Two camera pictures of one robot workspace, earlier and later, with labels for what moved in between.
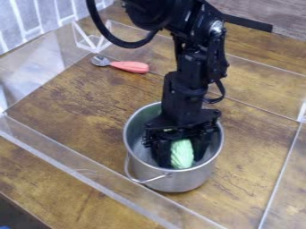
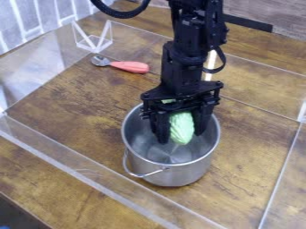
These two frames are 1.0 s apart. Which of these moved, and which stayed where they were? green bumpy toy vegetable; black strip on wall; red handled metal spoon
Moved: green bumpy toy vegetable
Stayed: black strip on wall; red handled metal spoon
